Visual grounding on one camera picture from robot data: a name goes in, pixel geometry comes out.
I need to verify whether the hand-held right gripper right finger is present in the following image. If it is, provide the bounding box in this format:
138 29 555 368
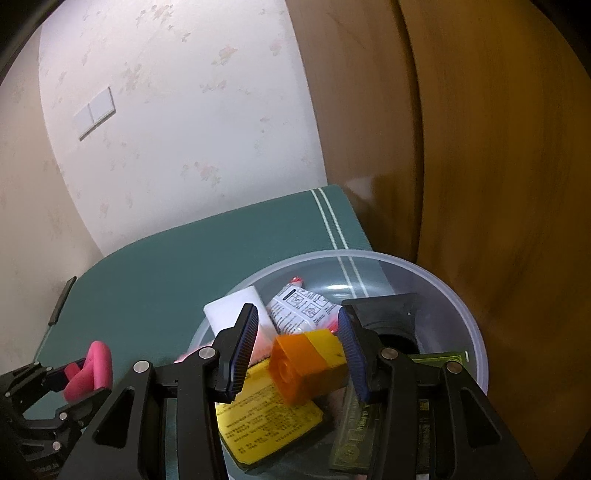
337 307 536 480

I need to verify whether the clear plastic bowl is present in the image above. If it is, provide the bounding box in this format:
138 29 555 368
175 249 489 480

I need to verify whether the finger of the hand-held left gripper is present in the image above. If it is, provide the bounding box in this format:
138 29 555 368
28 387 112 456
18 359 86 402

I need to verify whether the green box yellow label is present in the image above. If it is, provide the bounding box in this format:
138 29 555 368
215 357 324 472

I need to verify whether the orange yellow toy block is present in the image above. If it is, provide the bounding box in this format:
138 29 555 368
269 330 349 406

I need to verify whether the white sponge block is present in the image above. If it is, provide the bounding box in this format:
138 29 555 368
203 285 277 361

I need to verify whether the white wall switch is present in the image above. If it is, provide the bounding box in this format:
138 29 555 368
74 85 116 140

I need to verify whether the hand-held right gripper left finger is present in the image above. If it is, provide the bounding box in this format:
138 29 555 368
58 303 259 480

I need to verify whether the black flat stick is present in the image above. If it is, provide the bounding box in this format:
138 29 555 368
48 276 77 326

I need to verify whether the white red snack packet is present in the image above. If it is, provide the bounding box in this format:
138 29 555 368
265 274 342 337

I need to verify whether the small pink foam curler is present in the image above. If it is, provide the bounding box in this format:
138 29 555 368
62 340 114 402

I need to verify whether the black plastic cup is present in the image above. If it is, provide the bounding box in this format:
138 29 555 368
342 293 423 358

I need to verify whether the wooden door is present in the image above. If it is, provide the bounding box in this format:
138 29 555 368
286 0 591 480

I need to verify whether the dark green box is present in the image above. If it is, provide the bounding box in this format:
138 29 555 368
329 351 465 474

